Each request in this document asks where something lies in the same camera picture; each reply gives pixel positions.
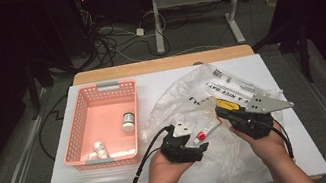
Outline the white tube with red cap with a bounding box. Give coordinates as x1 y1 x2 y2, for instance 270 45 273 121
189 118 226 145

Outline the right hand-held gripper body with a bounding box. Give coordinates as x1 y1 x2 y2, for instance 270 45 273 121
218 88 300 145

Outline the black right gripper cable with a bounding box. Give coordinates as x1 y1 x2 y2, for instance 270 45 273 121
270 115 297 163

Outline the black metal stand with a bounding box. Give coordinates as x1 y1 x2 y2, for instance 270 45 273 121
249 9 317 92

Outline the small white bottle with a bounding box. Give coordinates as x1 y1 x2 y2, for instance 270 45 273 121
92 139 110 161

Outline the clear plastic bag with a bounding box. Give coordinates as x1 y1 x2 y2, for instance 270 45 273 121
129 50 302 183

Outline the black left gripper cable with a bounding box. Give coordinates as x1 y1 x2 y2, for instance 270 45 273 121
99 123 185 183

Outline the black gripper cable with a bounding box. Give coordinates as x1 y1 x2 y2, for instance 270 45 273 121
99 123 185 183
270 115 297 163

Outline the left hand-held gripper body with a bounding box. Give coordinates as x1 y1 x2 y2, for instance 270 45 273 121
156 117 207 168

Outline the person's right hand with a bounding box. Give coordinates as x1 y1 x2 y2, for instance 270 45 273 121
229 116 291 174

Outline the pink perforated plastic basket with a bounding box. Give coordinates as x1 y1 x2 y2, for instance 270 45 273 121
51 76 151 176

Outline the white table frame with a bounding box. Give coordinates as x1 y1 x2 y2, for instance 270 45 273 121
134 0 298 61

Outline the white power strip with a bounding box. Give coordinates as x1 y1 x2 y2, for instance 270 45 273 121
266 0 282 8

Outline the white packet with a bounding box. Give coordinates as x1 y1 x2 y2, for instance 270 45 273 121
107 146 138 160

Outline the black floor cable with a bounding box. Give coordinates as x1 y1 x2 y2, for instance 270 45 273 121
32 93 79 162

